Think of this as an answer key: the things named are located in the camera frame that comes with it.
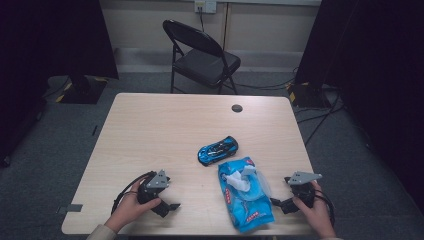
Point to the grey tape strip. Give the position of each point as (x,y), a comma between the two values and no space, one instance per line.
(73,208)

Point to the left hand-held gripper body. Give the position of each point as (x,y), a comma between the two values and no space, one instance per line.
(155,181)

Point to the blue and black toy car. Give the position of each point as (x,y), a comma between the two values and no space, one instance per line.
(216,150)

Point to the small black floor strip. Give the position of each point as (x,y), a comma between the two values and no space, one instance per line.
(95,130)

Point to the person's right hand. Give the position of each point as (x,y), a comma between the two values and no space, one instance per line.
(316,216)

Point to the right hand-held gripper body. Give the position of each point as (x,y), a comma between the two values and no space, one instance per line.
(301,178)

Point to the black folding chair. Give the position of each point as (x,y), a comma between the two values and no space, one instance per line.
(206,65)

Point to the black curtain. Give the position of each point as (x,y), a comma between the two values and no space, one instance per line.
(383,66)
(50,33)

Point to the person's left hand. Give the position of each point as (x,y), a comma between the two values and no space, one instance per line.
(128,208)

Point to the black stand base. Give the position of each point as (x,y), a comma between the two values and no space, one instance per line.
(306,96)
(83,91)

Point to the beige wall conduit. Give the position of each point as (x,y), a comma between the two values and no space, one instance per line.
(226,26)

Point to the blue wet wipes pack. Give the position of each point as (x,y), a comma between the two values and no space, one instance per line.
(246,210)

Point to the white wall outlet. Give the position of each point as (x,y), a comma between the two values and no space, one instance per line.
(210,6)

